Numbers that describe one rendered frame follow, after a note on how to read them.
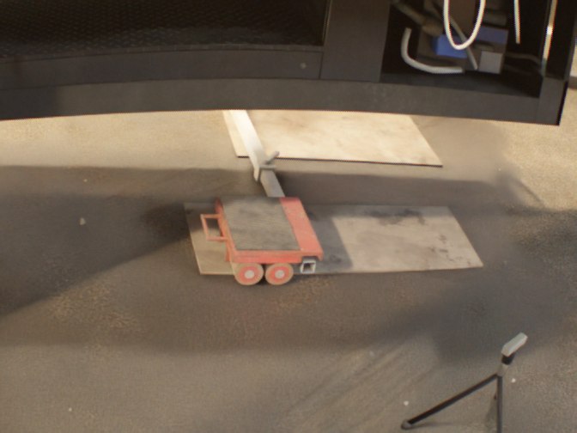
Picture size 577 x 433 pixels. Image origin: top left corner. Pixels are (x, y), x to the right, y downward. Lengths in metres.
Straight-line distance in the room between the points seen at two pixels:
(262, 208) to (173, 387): 0.77
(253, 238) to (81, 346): 0.67
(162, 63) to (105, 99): 0.17
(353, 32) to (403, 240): 1.07
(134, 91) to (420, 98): 0.75
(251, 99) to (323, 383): 0.79
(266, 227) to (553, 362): 1.08
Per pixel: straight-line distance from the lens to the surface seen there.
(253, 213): 2.69
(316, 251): 2.59
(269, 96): 2.12
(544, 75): 2.43
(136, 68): 2.03
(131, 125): 3.41
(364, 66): 2.15
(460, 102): 2.30
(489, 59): 2.41
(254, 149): 3.17
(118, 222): 2.82
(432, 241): 3.01
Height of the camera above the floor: 1.58
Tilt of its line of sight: 32 degrees down
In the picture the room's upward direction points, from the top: 11 degrees clockwise
